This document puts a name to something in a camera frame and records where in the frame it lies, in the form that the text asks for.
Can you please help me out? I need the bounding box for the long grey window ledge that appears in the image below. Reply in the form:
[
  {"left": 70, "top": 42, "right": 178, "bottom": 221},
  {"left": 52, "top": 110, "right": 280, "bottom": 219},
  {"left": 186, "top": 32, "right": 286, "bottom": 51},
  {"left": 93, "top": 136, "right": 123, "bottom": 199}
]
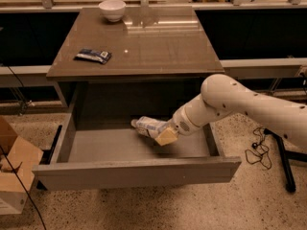
[{"left": 0, "top": 57, "right": 307, "bottom": 88}]

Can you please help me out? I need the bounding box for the black metal stand leg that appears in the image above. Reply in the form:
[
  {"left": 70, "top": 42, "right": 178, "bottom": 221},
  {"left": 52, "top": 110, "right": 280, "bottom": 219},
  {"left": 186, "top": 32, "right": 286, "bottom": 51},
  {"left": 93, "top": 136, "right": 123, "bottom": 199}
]
[{"left": 264, "top": 129, "right": 307, "bottom": 193}]

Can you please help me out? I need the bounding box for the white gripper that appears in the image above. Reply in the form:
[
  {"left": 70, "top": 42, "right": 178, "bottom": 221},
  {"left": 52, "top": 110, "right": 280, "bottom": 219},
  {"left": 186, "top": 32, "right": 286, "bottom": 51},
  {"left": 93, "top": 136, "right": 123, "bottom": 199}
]
[{"left": 155, "top": 106, "right": 200, "bottom": 146}]

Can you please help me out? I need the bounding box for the clear blue plastic bottle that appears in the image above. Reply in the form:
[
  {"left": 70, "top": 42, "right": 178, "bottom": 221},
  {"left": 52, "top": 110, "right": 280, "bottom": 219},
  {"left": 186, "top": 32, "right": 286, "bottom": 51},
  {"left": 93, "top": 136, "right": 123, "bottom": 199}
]
[{"left": 130, "top": 116, "right": 169, "bottom": 139}]

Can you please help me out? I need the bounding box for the black tangled floor cable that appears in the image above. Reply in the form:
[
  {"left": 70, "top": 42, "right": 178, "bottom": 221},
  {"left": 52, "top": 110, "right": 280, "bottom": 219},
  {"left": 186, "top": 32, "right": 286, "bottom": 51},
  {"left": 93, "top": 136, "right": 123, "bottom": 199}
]
[{"left": 245, "top": 126, "right": 272, "bottom": 171}]

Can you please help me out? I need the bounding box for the white ceramic bowl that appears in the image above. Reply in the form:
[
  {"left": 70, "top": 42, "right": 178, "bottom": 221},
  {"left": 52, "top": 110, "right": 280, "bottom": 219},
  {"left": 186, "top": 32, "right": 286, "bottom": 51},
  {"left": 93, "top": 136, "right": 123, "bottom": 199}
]
[{"left": 99, "top": 0, "right": 126, "bottom": 22}]

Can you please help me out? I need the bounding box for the open grey top drawer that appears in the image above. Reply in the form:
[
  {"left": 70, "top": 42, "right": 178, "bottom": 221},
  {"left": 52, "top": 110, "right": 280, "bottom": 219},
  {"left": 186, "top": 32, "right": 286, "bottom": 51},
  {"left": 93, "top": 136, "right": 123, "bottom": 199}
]
[{"left": 32, "top": 81, "right": 242, "bottom": 192}]

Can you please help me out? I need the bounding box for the dark blue snack packet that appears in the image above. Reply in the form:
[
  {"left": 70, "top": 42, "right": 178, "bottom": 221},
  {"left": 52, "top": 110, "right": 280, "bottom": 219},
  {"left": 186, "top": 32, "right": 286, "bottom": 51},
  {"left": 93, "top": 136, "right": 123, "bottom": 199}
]
[{"left": 75, "top": 49, "right": 112, "bottom": 64}]

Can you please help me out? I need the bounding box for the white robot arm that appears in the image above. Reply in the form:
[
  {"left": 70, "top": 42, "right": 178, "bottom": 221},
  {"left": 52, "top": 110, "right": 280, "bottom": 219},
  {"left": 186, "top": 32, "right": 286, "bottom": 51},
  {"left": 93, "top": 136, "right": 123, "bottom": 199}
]
[{"left": 155, "top": 74, "right": 307, "bottom": 148}]

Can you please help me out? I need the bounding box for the black cable on left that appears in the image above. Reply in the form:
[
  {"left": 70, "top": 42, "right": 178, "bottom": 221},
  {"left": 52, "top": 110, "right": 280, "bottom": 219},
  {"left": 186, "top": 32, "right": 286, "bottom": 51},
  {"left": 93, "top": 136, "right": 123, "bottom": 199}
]
[{"left": 0, "top": 62, "right": 48, "bottom": 230}]

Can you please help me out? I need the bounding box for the open cardboard box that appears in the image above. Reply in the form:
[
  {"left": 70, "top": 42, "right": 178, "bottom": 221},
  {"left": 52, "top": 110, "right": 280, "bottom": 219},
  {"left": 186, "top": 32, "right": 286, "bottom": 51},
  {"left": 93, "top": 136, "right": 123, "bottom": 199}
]
[{"left": 0, "top": 116, "right": 43, "bottom": 215}]

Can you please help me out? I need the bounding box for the grey cabinet with glossy top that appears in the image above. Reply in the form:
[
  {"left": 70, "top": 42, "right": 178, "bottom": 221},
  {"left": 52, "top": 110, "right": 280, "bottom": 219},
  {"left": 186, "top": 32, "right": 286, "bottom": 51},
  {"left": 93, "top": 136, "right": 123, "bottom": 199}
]
[{"left": 46, "top": 6, "right": 225, "bottom": 129}]

